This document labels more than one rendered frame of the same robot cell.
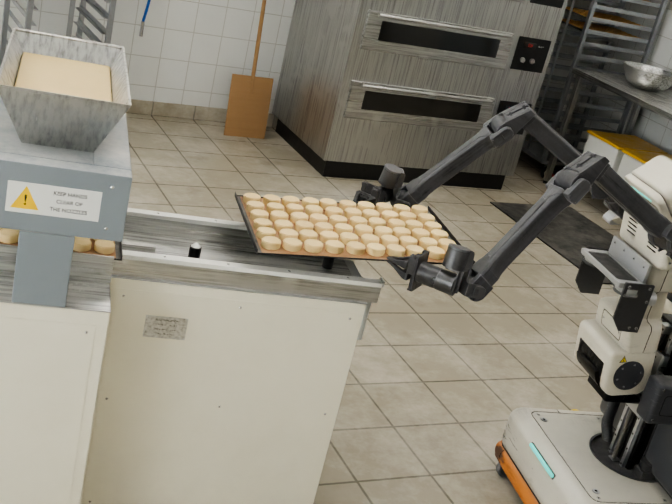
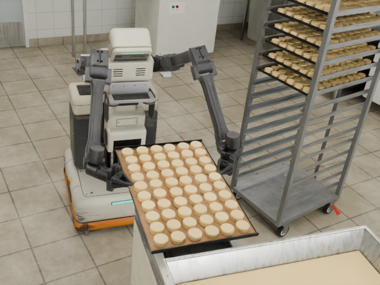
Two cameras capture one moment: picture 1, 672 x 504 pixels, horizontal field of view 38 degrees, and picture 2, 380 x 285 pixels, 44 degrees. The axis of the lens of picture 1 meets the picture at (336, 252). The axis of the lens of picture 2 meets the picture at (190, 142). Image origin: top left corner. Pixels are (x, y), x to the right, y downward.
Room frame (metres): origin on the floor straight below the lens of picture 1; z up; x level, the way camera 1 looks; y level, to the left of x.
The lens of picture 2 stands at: (2.67, 1.48, 2.10)
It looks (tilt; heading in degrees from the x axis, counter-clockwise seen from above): 31 degrees down; 266
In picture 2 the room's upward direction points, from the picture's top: 7 degrees clockwise
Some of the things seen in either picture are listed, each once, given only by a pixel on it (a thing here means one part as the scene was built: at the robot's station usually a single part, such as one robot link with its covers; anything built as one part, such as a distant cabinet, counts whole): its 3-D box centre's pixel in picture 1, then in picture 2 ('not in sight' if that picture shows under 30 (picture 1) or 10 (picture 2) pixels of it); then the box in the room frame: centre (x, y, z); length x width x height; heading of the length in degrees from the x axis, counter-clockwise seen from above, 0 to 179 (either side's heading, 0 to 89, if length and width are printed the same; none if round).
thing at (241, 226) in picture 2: (271, 243); (242, 226); (2.36, 0.17, 0.98); 0.05 x 0.05 x 0.02
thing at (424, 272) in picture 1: (426, 273); (228, 160); (2.38, -0.24, 0.99); 0.07 x 0.07 x 0.10; 64
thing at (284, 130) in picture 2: not in sight; (276, 133); (1.89, -1.39, 0.51); 0.64 x 0.03 x 0.03; 36
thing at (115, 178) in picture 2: (360, 206); (122, 183); (2.82, -0.04, 0.98); 0.09 x 0.07 x 0.07; 154
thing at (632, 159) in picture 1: (658, 178); not in sight; (6.74, -2.05, 0.36); 0.46 x 0.38 x 0.26; 120
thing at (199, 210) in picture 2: (304, 227); (199, 210); (2.51, 0.10, 0.99); 0.05 x 0.05 x 0.02
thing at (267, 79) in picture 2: not in sight; (289, 74); (1.89, -1.39, 0.96); 0.64 x 0.03 x 0.03; 36
